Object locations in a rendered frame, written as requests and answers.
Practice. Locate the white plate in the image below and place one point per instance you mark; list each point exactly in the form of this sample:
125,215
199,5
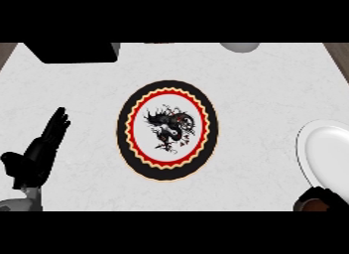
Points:
334,158

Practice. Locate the black red patterned plate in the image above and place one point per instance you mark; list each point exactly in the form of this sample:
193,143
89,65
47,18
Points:
167,132

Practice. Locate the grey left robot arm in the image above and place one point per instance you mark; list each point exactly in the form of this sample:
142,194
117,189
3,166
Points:
21,202

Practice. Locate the dark brown cupcake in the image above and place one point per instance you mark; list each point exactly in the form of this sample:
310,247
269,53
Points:
316,202

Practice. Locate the grey rounded object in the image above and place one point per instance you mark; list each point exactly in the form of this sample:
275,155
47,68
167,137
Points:
239,46

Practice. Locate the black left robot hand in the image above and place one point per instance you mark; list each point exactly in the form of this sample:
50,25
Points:
37,158

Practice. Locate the black box appliance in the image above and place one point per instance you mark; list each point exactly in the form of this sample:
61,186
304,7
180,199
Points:
74,52

